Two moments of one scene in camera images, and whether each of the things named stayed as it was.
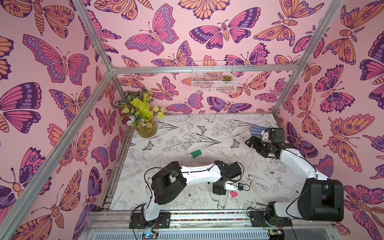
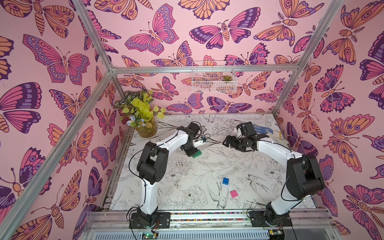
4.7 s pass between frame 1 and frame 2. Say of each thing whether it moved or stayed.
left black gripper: moved
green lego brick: stayed
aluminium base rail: stayed
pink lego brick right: stayed
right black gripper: moved
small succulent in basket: stayed
